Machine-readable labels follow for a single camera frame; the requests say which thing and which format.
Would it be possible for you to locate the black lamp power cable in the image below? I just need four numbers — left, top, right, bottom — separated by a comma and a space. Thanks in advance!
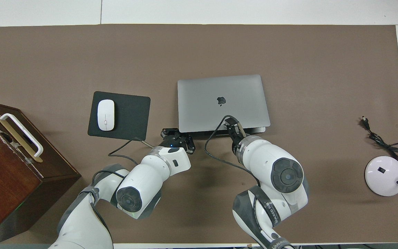
361, 117, 398, 164

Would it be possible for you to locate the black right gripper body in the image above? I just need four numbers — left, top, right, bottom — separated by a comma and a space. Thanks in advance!
232, 133, 246, 154

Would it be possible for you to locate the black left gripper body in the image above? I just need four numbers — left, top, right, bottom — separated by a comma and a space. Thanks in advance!
158, 137, 188, 149

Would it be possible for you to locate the tan handle backplate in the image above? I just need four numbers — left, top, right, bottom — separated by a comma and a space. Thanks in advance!
0, 114, 43, 163

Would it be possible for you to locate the black mouse pad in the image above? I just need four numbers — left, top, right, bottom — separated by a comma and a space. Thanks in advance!
87, 91, 151, 142

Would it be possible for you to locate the white desk lamp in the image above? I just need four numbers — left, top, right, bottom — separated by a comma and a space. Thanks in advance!
364, 133, 398, 197

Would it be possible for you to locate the white box handle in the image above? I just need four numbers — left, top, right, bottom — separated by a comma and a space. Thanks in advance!
0, 113, 44, 158

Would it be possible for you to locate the dark brown wooden box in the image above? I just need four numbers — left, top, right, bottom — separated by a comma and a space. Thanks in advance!
0, 99, 82, 248

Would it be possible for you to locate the white computer mouse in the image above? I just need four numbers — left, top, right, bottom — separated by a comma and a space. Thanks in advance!
97, 99, 115, 131

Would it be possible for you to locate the grey aluminium laptop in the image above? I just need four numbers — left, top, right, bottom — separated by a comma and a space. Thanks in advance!
177, 74, 271, 135

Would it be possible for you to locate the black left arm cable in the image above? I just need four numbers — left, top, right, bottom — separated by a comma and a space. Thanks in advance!
108, 138, 154, 166

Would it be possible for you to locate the brown paper table mat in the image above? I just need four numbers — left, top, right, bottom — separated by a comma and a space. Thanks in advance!
0, 24, 398, 244

